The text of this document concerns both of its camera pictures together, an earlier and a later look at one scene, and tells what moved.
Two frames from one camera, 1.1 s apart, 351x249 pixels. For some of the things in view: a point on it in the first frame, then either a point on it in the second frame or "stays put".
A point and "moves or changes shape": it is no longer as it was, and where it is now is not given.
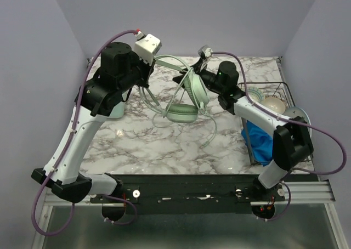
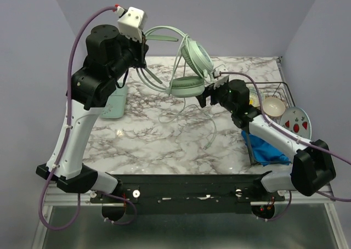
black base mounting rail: [190, 193] stays put
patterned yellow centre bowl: [256, 94] stays put
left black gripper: [148, 69] → [141, 48]
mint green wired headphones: [195, 88] moves or changes shape
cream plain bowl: [276, 103] stays put
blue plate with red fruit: [294, 111] stays put
